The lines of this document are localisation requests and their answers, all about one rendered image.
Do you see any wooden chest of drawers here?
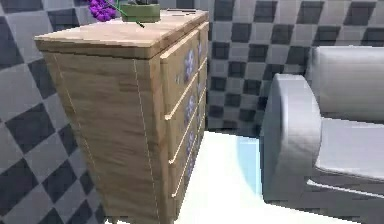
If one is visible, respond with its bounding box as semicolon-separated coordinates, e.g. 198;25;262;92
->
33;8;210;224

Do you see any purple flower house plant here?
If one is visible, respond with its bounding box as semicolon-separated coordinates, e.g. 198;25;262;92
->
87;0;162;29

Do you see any grey sofa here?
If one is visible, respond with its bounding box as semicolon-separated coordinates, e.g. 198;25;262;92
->
260;45;384;224

